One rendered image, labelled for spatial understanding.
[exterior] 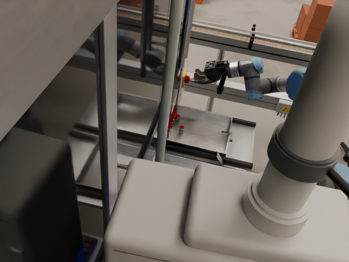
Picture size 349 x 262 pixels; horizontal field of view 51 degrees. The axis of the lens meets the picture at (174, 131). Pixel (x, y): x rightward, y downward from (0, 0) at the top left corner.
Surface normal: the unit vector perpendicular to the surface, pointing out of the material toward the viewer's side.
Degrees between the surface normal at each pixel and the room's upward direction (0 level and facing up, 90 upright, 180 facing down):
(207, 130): 0
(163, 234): 0
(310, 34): 90
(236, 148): 0
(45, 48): 90
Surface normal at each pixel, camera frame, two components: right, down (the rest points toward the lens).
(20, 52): 0.97, 0.22
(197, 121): 0.11, -0.73
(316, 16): -0.22, 0.64
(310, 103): -0.85, 0.29
